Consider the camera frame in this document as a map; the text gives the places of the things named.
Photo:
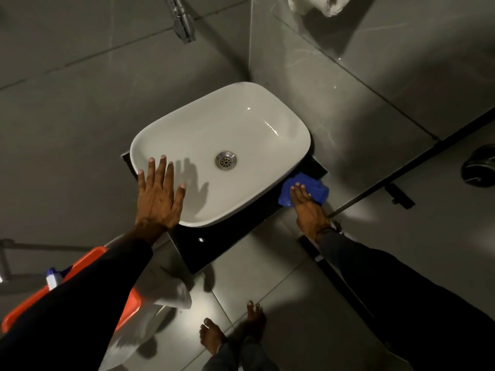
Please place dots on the person's right hand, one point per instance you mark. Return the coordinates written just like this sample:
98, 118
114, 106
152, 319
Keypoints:
309, 216

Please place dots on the blue cleaning cloth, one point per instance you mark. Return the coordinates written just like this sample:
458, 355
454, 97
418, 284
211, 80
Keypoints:
315, 189

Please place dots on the black round floor object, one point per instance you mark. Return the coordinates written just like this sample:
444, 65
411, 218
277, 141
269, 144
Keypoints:
479, 166

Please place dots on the person's left little finger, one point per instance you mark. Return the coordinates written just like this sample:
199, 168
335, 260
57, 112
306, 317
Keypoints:
141, 180

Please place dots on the chrome sink drain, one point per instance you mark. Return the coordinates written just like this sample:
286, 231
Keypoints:
226, 161

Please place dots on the person's foot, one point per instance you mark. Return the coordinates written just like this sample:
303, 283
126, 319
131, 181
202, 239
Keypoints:
212, 336
256, 320

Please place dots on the white plastic bag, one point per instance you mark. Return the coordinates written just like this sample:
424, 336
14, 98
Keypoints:
162, 289

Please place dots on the chrome wall rail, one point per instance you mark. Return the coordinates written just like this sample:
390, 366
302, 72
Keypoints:
23, 247

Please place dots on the person's right foot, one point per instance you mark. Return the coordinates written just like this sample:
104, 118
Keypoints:
256, 320

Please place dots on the white ceramic sink basin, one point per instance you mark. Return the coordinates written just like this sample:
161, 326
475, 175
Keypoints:
239, 123

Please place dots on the chrome wall faucet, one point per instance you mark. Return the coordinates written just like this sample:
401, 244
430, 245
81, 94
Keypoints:
181, 19

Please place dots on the person's left thumb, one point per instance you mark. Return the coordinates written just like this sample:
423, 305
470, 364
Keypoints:
180, 198

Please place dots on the black sink counter slab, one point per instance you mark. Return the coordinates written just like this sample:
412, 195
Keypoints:
220, 243

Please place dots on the person's jeans legs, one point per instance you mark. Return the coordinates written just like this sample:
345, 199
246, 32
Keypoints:
241, 357

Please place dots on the black door bracket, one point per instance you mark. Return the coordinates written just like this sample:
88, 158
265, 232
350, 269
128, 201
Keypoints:
400, 195

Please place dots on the person's left forearm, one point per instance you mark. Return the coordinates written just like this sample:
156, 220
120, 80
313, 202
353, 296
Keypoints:
73, 305

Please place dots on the person's left foot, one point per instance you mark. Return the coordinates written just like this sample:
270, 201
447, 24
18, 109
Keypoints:
212, 336

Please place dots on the white paper towel roll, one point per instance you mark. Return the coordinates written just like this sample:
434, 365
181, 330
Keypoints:
321, 3

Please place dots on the person's right forearm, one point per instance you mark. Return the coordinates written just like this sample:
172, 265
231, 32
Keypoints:
410, 301

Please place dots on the orange plastic bucket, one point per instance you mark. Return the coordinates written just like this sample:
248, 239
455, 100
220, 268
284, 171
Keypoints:
83, 262

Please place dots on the person's right fingers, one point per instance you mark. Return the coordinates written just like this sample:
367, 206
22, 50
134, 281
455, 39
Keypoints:
301, 193

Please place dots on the person's left middle finger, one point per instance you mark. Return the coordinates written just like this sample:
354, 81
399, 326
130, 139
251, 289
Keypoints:
161, 171

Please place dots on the person's left hand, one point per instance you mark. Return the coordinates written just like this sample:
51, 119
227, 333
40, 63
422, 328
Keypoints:
156, 204

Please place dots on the white blue spray bottle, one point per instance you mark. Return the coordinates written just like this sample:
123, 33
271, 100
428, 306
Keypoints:
54, 277

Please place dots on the black door frame strip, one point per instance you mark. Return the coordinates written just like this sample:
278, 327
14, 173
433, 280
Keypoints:
417, 158

